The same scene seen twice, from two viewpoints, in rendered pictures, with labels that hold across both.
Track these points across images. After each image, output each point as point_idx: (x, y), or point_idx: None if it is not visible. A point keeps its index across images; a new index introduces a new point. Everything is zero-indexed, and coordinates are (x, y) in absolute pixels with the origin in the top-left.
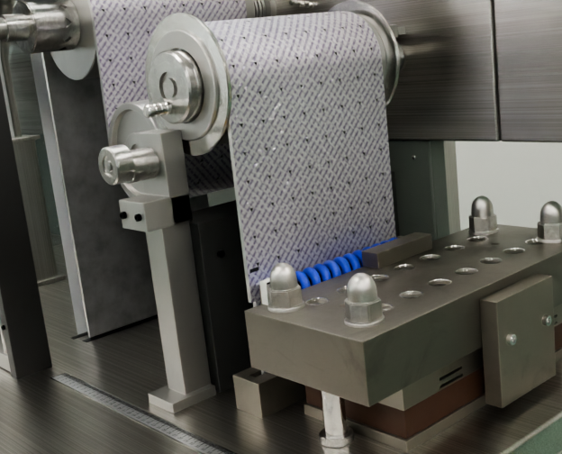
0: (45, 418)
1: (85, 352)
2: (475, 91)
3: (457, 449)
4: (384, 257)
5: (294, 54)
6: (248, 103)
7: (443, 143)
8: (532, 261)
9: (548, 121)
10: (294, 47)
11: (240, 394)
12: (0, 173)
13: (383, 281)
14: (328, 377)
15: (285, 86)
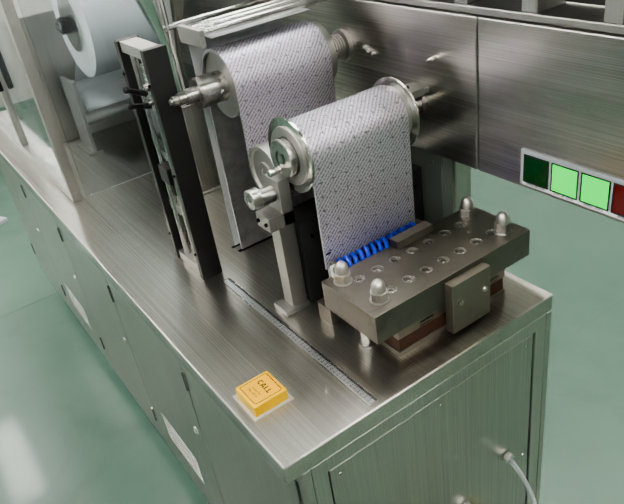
0: (221, 313)
1: (239, 261)
2: (466, 138)
3: (425, 358)
4: (401, 243)
5: (352, 135)
6: (324, 170)
7: None
8: (482, 254)
9: (504, 168)
10: (353, 130)
11: (321, 311)
12: (188, 175)
13: (397, 263)
14: (360, 326)
15: (346, 155)
